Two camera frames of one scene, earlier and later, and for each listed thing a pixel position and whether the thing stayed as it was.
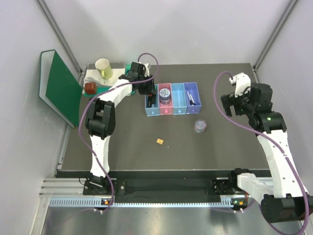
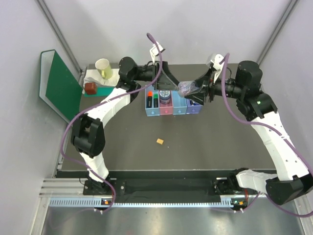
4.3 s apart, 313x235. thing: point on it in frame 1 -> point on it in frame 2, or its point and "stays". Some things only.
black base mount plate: x=165 y=188 stays
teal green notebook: x=101 y=90 stays
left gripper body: x=145 y=75 -> x=155 y=73
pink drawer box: x=166 y=109 stays
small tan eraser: x=160 y=141 stays
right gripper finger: x=231 y=100 -> x=204 y=82
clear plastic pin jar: x=200 y=126 -> x=186 y=88
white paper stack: x=92 y=75 stays
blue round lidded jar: x=165 y=96 stays
